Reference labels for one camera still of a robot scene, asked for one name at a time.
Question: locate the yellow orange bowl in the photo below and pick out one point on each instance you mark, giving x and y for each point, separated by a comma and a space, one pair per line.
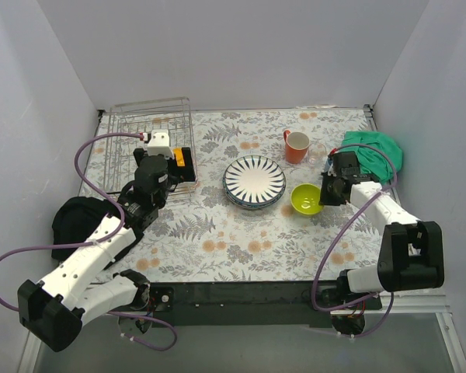
179, 157

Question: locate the aluminium frame rail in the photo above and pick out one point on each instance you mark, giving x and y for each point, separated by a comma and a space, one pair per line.
262, 327

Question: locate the orange mug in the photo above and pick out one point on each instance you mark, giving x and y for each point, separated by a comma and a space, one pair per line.
296, 146

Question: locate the dark patterned plate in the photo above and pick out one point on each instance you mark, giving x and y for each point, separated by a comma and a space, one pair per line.
251, 205

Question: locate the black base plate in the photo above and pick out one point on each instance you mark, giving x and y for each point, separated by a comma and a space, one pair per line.
236, 303

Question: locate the metal wire dish rack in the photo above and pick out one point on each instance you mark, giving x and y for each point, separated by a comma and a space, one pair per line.
171, 114

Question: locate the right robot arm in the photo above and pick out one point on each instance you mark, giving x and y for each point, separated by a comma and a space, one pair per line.
411, 252

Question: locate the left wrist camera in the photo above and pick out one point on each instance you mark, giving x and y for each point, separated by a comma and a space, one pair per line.
157, 143

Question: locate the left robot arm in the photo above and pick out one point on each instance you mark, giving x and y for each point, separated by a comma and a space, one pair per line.
56, 308

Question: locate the white black striped plate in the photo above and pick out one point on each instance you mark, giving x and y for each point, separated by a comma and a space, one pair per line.
254, 178

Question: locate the lime green bowl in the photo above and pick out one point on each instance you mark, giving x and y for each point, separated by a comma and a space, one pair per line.
305, 199

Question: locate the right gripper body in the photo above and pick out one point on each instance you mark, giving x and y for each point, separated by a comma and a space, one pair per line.
330, 190

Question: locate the clear plastic glass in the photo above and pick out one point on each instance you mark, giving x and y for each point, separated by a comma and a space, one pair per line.
317, 153

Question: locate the floral table mat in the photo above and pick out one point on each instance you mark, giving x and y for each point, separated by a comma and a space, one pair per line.
201, 236

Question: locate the black cloth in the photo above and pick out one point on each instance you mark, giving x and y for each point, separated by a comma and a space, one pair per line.
77, 219

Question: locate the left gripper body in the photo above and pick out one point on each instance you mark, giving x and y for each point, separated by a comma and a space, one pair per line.
184, 169

